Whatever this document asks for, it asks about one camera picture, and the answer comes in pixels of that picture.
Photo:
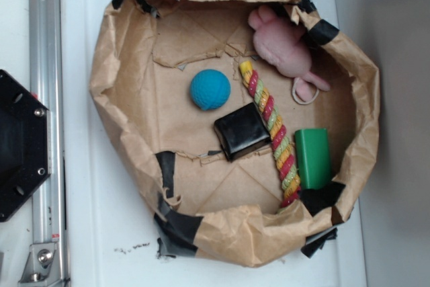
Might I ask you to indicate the blue rubber ball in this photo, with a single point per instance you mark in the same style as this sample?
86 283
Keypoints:
210 89

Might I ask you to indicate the green rectangular block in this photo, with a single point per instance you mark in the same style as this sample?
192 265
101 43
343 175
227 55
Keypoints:
313 156

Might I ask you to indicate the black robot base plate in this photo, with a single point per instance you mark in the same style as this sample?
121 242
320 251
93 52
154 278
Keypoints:
24 145

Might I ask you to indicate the multicolour twisted rope toy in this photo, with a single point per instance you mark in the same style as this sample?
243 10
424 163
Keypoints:
282 146

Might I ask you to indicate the pink plush bunny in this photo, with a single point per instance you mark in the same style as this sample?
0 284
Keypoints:
280 43

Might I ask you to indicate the brown paper bag bin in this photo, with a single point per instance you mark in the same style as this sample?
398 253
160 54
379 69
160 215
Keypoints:
147 54

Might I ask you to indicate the aluminium extrusion rail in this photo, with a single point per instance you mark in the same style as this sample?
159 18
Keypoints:
48 202

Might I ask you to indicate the black box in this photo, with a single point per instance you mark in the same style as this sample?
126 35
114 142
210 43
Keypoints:
241 132

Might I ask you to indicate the metal corner bracket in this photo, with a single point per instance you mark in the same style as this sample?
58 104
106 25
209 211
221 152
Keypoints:
41 268

